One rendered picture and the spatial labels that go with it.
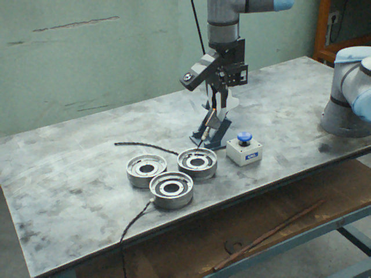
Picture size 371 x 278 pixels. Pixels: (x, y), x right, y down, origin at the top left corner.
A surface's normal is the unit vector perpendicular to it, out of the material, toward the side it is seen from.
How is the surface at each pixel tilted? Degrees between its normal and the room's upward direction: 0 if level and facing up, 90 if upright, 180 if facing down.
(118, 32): 90
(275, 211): 0
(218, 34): 90
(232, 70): 90
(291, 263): 0
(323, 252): 0
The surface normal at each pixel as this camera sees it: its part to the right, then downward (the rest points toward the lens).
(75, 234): -0.04, -0.85
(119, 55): 0.47, 0.44
